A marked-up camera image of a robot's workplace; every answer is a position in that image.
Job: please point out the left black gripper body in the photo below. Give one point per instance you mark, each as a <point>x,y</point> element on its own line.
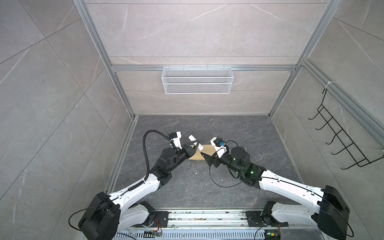
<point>180,156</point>

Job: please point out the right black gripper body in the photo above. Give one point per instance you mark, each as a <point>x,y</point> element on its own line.
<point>225,160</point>

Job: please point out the tan paper envelope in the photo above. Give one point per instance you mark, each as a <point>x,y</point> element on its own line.
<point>208,149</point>

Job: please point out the white glue stick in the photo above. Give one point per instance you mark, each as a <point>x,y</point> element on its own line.
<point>193,140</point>

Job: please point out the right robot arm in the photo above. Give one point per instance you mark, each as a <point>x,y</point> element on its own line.
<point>324,208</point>

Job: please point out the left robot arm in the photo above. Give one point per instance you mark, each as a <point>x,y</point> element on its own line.
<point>103,217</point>

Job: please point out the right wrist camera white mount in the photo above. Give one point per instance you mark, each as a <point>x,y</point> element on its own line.
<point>219,145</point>

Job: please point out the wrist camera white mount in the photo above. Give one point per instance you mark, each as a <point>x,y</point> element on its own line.
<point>175,139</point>
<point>219,145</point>

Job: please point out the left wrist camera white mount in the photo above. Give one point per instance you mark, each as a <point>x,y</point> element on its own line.
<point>175,139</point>

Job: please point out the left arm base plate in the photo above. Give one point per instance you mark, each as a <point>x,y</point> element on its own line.
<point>161,218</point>

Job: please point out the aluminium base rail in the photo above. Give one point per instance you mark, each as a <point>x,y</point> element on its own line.
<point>209,219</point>

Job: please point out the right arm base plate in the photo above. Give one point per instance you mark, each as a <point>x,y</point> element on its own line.
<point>258,220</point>

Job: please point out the white wire mesh basket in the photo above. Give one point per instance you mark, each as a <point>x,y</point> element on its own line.
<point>197,80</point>

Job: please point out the slotted cable duct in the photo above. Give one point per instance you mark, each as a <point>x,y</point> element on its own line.
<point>194,235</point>

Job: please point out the black wire hook rack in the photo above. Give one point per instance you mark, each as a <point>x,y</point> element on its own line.
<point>339,133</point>

